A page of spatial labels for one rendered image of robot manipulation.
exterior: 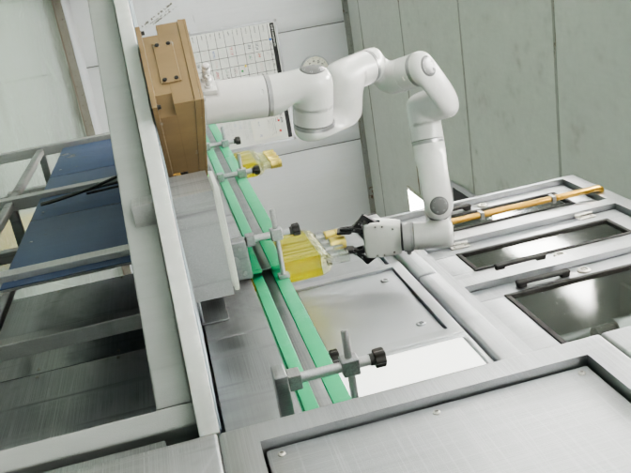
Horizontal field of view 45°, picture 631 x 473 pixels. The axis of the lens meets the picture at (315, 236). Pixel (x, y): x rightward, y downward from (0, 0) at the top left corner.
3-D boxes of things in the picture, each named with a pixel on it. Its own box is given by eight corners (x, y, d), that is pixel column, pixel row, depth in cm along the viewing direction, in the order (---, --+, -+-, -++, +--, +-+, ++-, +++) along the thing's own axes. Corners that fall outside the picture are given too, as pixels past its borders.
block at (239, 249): (223, 286, 172) (253, 279, 173) (215, 247, 168) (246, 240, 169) (222, 281, 175) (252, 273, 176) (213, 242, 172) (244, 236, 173)
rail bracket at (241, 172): (217, 184, 225) (261, 175, 227) (212, 160, 223) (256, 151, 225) (216, 180, 229) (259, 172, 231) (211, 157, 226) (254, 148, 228)
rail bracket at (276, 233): (255, 286, 173) (308, 274, 175) (241, 217, 168) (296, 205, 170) (253, 282, 176) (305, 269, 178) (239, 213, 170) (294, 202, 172)
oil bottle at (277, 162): (210, 186, 287) (284, 171, 292) (207, 172, 285) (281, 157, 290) (209, 182, 292) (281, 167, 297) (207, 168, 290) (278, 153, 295)
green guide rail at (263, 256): (252, 275, 177) (284, 267, 178) (251, 271, 177) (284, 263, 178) (196, 135, 339) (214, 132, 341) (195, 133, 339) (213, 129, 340)
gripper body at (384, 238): (407, 247, 208) (366, 250, 209) (405, 213, 203) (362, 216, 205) (407, 260, 201) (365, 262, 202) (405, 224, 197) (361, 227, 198)
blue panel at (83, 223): (22, 358, 176) (203, 314, 183) (-1, 289, 170) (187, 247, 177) (73, 188, 324) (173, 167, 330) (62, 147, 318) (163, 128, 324)
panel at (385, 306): (380, 502, 128) (565, 450, 134) (378, 488, 127) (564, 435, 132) (284, 297, 212) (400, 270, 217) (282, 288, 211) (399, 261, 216)
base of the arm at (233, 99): (198, 85, 159) (270, 77, 163) (189, 53, 168) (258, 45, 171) (203, 144, 170) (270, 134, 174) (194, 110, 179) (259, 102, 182)
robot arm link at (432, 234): (452, 190, 196) (450, 190, 206) (410, 192, 198) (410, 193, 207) (455, 248, 197) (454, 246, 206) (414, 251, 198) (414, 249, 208)
